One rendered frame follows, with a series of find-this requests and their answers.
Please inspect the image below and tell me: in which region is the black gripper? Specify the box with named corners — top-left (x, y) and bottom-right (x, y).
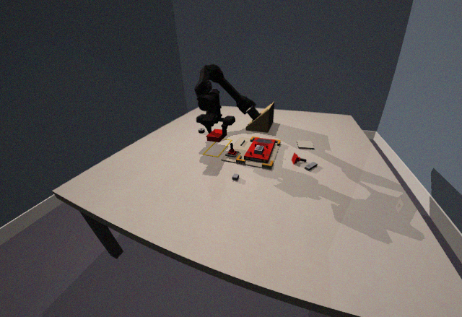
top-left (196, 104), bottom-right (235, 136)

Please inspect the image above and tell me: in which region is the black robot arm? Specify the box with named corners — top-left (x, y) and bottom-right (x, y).
top-left (194, 64), bottom-right (261, 126)

